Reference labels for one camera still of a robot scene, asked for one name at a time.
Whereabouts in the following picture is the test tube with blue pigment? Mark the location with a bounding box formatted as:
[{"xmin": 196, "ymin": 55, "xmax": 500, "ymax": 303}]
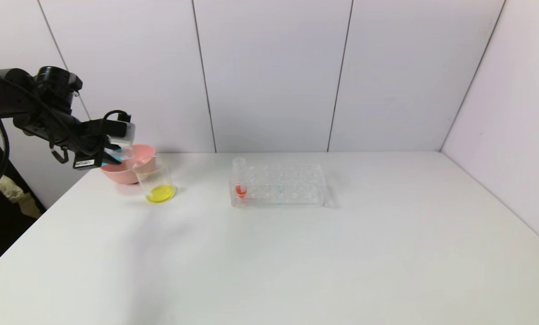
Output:
[{"xmin": 101, "ymin": 145, "xmax": 136, "ymax": 167}]

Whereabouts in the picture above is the clear acrylic test tube rack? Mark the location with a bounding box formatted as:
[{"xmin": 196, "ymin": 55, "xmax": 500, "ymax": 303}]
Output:
[{"xmin": 230, "ymin": 158, "xmax": 327, "ymax": 208}]

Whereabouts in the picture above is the test tube with red pigment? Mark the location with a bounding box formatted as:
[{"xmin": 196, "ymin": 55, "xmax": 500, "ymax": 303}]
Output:
[{"xmin": 235, "ymin": 157, "xmax": 248, "ymax": 199}]

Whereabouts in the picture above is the clear glass beaker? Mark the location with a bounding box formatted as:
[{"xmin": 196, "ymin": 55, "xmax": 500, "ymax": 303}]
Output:
[{"xmin": 133, "ymin": 156, "xmax": 177, "ymax": 204}]

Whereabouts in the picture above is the pink plastic bowl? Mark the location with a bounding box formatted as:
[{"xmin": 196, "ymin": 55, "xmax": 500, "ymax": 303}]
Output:
[{"xmin": 99, "ymin": 144, "xmax": 157, "ymax": 185}]

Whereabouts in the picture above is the dark background furniture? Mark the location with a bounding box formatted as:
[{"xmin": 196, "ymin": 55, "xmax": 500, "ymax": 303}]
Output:
[{"xmin": 0, "ymin": 122, "xmax": 47, "ymax": 271}]

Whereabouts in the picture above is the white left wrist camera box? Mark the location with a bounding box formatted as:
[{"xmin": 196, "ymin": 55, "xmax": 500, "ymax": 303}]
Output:
[{"xmin": 108, "ymin": 121, "xmax": 136, "ymax": 146}]

